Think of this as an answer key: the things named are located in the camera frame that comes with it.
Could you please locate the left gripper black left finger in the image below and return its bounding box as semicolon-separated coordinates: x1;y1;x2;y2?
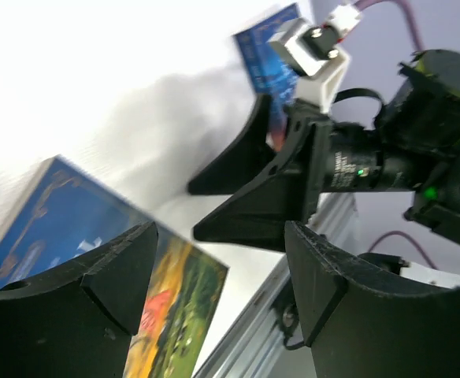
0;222;158;377

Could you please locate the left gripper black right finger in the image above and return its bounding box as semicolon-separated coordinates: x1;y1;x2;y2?
284;222;460;377

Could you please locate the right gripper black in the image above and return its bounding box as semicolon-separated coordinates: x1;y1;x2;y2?
187;94;384;252

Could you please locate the Animal Farm book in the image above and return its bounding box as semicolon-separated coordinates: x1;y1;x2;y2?
0;157;228;377

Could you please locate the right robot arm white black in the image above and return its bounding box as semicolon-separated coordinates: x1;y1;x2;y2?
187;50;460;251

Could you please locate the Jane Eyre book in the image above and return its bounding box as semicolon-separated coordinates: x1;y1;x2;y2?
233;2;301;150

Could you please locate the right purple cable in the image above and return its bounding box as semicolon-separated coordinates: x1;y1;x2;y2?
351;0;426;52

